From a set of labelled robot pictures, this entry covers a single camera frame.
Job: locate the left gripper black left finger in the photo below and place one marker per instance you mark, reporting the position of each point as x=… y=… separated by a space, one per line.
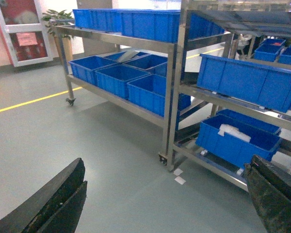
x=54 y=208

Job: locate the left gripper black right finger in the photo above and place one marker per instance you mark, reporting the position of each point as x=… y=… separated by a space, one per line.
x=269 y=188

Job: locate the blue bin bottom layer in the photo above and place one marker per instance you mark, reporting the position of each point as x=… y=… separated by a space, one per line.
x=232 y=149

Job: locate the long blue bin middle layer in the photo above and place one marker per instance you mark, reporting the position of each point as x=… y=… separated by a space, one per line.
x=266 y=86

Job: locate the steel shelf rack right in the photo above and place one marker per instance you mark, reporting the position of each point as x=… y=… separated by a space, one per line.
x=257 y=17

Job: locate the steel shelf cart left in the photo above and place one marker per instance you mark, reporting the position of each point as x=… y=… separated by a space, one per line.
x=168 y=122

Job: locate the blue bin cart middle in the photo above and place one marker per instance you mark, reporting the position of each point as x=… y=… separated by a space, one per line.
x=114 y=79

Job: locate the blue bin cart left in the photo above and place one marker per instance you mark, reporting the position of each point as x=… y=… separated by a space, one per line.
x=85 y=68

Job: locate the blue bin cart front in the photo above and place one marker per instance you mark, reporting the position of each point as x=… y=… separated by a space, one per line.
x=148 y=92

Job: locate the red fire cabinet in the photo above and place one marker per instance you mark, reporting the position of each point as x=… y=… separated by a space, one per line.
x=24 y=32

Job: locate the long blue bin cart top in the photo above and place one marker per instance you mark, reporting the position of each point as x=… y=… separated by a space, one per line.
x=157 y=25

